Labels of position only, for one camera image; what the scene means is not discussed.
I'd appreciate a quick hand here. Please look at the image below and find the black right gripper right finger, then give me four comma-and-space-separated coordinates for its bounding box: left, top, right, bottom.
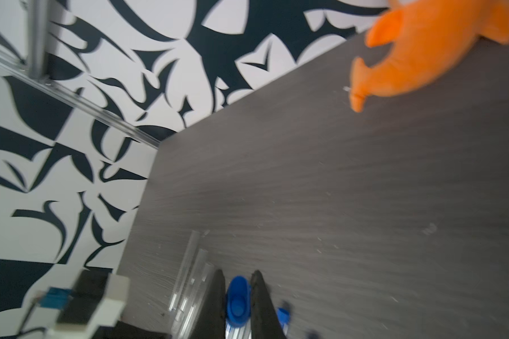
250, 270, 286, 339

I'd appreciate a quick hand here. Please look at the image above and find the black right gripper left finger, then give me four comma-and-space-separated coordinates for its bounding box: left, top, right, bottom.
190, 269, 226, 339

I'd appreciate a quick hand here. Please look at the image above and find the test tube with blue stopper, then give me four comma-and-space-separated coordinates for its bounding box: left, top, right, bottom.
226, 322, 252, 339
177, 263, 214, 338
277, 307, 291, 336

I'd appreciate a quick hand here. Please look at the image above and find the orange shark plush toy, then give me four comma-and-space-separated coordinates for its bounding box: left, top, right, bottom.
349, 0, 509, 112

